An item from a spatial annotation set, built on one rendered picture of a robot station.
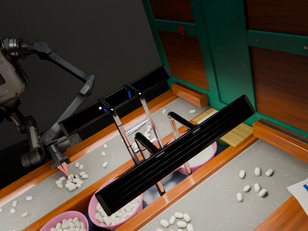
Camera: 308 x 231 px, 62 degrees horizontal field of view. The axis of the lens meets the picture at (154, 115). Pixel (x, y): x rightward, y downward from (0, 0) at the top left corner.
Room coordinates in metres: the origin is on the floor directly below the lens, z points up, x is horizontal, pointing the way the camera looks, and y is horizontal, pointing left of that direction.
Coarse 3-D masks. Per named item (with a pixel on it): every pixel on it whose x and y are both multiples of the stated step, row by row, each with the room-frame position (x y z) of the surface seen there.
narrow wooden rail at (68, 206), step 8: (184, 128) 1.15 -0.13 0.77; (168, 136) 1.14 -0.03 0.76; (120, 168) 1.03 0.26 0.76; (128, 168) 1.01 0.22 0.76; (104, 176) 1.01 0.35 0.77; (112, 176) 0.99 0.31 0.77; (96, 184) 0.98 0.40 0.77; (80, 192) 0.97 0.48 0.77; (88, 192) 0.95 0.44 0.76; (72, 200) 0.93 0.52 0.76; (80, 200) 0.92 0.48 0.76; (88, 200) 0.93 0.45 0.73; (56, 208) 0.92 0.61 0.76; (64, 208) 0.90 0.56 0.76; (72, 208) 0.90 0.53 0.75; (80, 208) 0.91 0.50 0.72; (48, 216) 0.89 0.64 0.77; (32, 224) 0.88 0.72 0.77; (40, 224) 0.86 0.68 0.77
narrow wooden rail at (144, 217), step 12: (240, 144) 0.88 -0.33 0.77; (252, 144) 0.88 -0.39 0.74; (216, 156) 0.87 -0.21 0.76; (228, 156) 0.84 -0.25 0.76; (204, 168) 0.82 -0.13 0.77; (216, 168) 0.80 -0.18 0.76; (192, 180) 0.78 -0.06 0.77; (204, 180) 0.78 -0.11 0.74; (168, 192) 0.77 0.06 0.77; (180, 192) 0.74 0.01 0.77; (156, 204) 0.73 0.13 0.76; (168, 204) 0.71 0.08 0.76; (144, 216) 0.69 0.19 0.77; (156, 216) 0.69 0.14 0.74; (120, 228) 0.68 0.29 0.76; (132, 228) 0.66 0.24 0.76
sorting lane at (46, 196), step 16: (160, 112) 1.44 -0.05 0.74; (176, 112) 1.37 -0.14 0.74; (128, 128) 1.39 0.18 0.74; (144, 128) 1.33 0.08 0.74; (160, 128) 1.27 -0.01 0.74; (112, 144) 1.29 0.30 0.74; (80, 160) 1.26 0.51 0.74; (96, 160) 1.20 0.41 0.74; (112, 160) 1.15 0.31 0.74; (128, 160) 1.10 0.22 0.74; (64, 176) 1.17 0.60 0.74; (80, 176) 1.12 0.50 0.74; (96, 176) 1.07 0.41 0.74; (32, 192) 1.13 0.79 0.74; (48, 192) 1.09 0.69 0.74; (64, 192) 1.04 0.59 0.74; (0, 208) 1.11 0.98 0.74; (16, 208) 1.06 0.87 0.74; (32, 208) 1.01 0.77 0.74; (48, 208) 0.97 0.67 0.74; (0, 224) 0.99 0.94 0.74; (16, 224) 0.94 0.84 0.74
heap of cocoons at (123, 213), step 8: (136, 200) 0.82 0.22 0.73; (96, 208) 0.85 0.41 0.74; (128, 208) 0.78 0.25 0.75; (136, 208) 0.77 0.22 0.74; (96, 216) 0.80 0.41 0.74; (104, 216) 0.79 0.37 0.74; (112, 216) 0.77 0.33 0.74; (120, 216) 0.77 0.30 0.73; (128, 216) 0.75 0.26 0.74; (104, 224) 0.76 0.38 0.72; (112, 224) 0.73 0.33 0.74
